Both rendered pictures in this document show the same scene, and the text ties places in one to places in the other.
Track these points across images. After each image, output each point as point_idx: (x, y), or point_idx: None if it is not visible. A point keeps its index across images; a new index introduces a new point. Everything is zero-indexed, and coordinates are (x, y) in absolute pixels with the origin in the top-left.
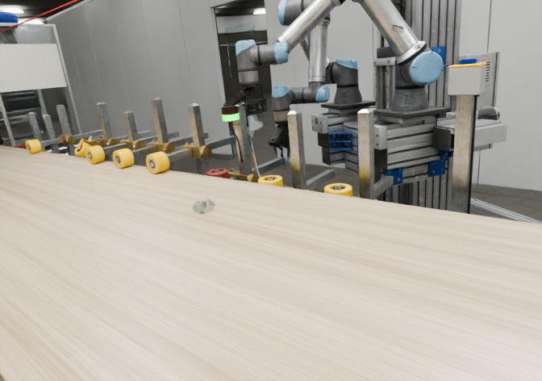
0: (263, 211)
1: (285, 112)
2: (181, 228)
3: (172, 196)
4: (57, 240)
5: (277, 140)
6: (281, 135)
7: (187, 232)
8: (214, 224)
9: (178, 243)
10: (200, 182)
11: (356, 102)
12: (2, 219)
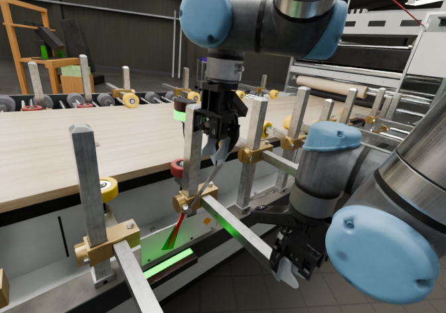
0: (24, 163)
1: (296, 190)
2: (65, 137)
3: (139, 141)
4: (115, 117)
5: (253, 215)
6: (271, 219)
7: (53, 138)
8: (46, 144)
9: (43, 134)
10: (159, 153)
11: None
12: (172, 111)
